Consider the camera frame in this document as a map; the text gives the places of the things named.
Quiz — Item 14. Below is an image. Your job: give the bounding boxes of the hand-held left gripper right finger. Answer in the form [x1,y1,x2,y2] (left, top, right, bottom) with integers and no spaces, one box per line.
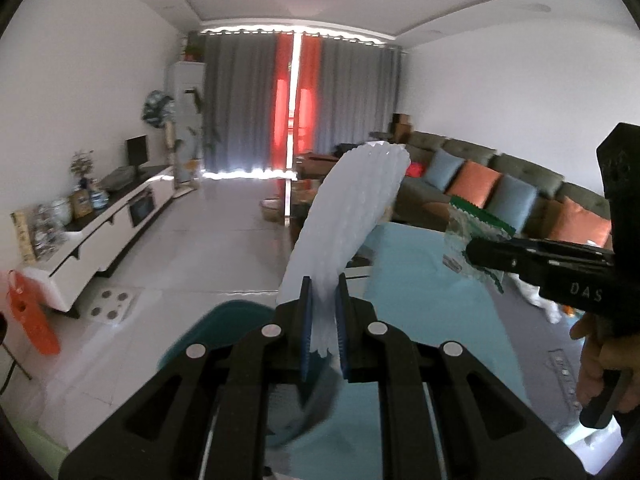
[334,272,586,480]

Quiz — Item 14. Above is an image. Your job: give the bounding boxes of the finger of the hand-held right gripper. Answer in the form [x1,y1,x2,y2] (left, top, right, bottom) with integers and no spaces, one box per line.
[464,236,616,281]

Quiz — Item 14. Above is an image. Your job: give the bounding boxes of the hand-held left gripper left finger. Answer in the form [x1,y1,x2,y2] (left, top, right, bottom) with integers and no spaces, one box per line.
[59,276,315,480]

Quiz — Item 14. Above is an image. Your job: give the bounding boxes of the clear green plastic wrapper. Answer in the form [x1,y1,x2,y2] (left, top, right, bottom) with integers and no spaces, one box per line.
[442,195,517,295]

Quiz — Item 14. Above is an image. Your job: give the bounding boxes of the white foam fruit net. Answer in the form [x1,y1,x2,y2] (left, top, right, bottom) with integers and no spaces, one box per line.
[276,141,412,358]

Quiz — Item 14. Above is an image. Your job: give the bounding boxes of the person's right hand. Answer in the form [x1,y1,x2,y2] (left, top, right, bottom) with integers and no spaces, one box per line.
[570,312,640,413]

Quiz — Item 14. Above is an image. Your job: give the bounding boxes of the orange cushion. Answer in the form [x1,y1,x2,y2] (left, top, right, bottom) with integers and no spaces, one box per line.
[447,160,502,208]
[547,196,613,248]

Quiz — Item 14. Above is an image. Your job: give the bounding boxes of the brown cushion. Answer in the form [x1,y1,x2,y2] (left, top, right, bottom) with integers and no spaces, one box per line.
[540,199,568,241]

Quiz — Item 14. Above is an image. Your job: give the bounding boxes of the blue cushion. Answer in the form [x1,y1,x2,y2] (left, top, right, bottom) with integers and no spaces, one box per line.
[486,175,538,221]
[422,149,466,193]

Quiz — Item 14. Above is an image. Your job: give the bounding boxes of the teal patterned tablecloth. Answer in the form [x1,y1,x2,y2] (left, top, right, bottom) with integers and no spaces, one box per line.
[160,221,526,480]

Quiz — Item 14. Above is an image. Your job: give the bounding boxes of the dark green sofa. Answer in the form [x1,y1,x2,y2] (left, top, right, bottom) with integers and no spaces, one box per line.
[370,130,640,271]

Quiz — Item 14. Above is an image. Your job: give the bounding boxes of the white power strip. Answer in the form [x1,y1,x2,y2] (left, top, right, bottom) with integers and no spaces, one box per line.
[549,347,582,407]

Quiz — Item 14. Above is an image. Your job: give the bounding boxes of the cardboard boxes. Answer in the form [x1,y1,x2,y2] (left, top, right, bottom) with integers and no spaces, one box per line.
[392,112,416,142]

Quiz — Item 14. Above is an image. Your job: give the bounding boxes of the white board with round discs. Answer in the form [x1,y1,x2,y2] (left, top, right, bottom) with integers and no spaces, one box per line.
[87,287,136,322]

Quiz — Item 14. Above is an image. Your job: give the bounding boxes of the grey and orange curtain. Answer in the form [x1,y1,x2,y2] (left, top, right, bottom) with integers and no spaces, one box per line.
[299,32,403,158]
[202,27,296,180]

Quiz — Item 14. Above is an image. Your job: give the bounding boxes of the white tv cabinet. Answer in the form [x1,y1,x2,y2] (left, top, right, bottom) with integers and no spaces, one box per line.
[20,162,177,318]

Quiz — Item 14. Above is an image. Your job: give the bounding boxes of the black monitor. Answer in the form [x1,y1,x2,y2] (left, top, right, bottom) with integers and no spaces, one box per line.
[126,135,150,168]

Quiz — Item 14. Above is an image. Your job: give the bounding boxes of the white standing air conditioner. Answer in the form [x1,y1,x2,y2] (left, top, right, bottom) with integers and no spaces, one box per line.
[167,60,206,186]

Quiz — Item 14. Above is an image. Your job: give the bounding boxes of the fan with leaf-print cover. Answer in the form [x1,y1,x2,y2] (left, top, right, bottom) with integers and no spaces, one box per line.
[142,89,177,166]

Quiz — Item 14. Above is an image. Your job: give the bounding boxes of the orange plastic bag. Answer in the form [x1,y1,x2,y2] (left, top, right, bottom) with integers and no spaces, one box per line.
[7,269,61,356]

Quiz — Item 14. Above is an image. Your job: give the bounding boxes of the dried flower vase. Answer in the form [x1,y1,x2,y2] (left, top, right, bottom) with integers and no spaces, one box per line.
[70,150,96,190]

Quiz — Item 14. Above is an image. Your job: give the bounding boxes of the small potted plant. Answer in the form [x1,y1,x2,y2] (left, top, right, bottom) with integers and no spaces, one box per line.
[182,35,206,63]

